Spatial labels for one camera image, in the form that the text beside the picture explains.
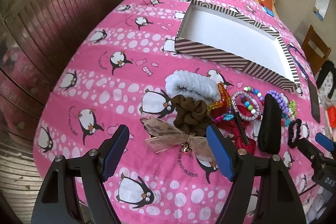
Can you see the brown fabric scrunchie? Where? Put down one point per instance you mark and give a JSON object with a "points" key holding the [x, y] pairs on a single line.
{"points": [[192, 116]]}

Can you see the light blue fluffy scrunchie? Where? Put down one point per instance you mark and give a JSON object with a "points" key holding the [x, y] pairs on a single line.
{"points": [[193, 85]]}

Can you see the beige sheer bow with bell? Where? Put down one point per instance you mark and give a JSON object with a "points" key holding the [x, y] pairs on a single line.
{"points": [[165, 136]]}

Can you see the striped white cardboard box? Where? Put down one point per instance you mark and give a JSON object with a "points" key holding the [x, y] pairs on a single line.
{"points": [[230, 38]]}

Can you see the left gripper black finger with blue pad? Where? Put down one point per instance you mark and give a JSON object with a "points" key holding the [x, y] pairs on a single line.
{"points": [[57, 200], [278, 200]]}

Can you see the red satin bow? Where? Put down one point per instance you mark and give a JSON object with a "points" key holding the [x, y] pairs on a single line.
{"points": [[233, 126]]}

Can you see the wooden chair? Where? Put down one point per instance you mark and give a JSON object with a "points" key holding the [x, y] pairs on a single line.
{"points": [[315, 49]]}

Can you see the pink penguin bed blanket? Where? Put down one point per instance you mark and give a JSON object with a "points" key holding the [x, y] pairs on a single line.
{"points": [[117, 76]]}

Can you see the black small scrunchie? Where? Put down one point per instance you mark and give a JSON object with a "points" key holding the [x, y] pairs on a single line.
{"points": [[294, 133]]}

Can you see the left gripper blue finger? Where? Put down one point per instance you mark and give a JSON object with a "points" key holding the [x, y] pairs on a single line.
{"points": [[325, 142]]}

